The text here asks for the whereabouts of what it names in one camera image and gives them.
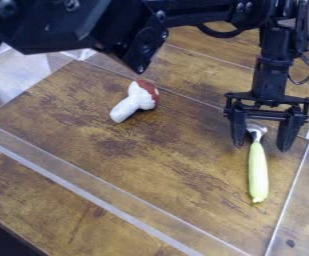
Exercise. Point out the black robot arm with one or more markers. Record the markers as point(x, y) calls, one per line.
point(129, 30)

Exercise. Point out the clear acrylic enclosure wall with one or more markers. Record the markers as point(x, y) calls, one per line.
point(163, 170)

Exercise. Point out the red white toy mushroom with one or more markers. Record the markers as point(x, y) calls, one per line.
point(142, 97)

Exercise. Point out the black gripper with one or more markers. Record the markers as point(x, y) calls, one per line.
point(265, 102)

